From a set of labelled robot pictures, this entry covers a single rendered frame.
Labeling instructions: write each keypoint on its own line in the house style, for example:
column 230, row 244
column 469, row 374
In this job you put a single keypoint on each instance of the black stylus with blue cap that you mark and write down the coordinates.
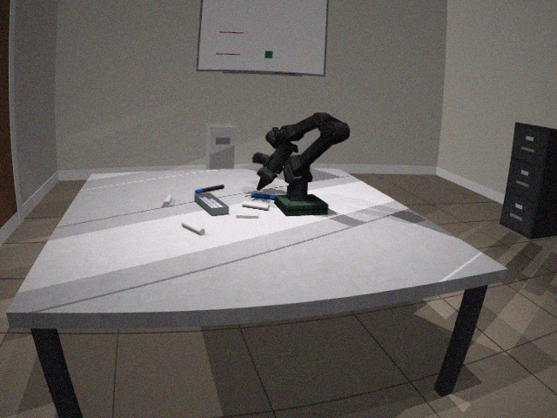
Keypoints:
column 210, row 188

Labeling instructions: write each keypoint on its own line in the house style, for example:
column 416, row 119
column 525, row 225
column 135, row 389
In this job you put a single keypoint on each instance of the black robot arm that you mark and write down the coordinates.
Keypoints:
column 332, row 131

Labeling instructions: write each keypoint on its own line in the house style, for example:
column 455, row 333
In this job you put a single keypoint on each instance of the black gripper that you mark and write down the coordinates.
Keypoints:
column 267, row 174

